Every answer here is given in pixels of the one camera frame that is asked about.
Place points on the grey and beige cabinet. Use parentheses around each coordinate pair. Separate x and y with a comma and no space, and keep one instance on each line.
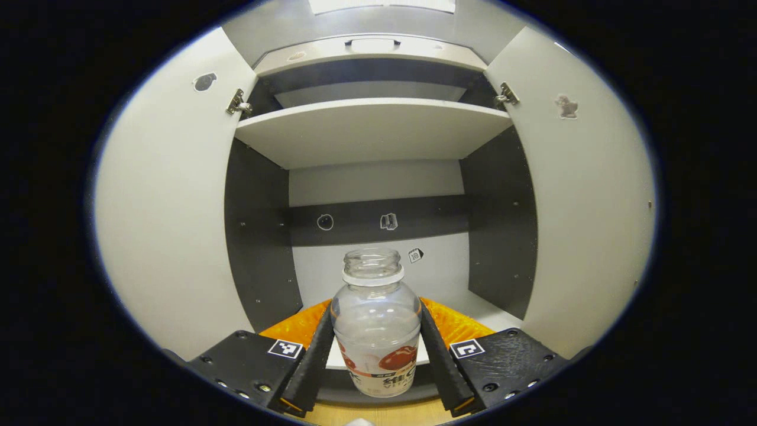
(260,236)

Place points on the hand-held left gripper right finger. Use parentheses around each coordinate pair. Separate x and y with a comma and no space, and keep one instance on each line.
(440,367)

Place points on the beige cabinet drawer front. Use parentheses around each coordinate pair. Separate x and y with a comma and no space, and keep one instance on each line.
(319,56)

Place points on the metal door hinge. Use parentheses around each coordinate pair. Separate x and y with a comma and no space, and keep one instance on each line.
(238,103)
(507,94)

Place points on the clear bottle with red label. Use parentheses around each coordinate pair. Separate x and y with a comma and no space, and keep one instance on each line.
(375,319)

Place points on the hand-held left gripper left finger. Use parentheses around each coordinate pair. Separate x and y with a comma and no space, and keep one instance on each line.
(316,367)

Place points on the beige cabinet door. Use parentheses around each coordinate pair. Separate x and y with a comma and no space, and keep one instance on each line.
(591,207)
(171,207)

